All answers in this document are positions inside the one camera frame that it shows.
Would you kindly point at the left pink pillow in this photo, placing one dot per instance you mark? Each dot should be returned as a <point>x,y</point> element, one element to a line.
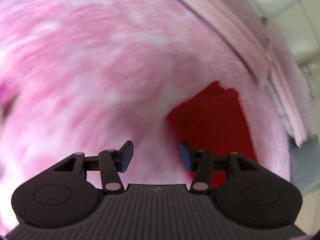
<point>240,27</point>

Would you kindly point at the grey cushion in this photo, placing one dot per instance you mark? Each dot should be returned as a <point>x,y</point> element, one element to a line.
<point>304,165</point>

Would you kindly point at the pink pillow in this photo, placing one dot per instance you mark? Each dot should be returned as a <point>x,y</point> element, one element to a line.
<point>240,27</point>
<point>289,83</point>

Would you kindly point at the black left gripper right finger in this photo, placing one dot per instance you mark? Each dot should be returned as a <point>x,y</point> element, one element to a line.
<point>242,190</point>

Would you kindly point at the red patterned knit sweater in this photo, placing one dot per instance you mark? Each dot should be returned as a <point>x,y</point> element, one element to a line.
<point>213,120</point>

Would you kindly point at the white wardrobe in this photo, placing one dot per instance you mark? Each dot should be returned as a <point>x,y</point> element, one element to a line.
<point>299,21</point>

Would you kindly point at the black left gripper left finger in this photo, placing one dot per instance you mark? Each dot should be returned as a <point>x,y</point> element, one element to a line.
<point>72,189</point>

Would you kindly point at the right pink pillow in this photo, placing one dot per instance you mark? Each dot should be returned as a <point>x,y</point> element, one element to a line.
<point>289,83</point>

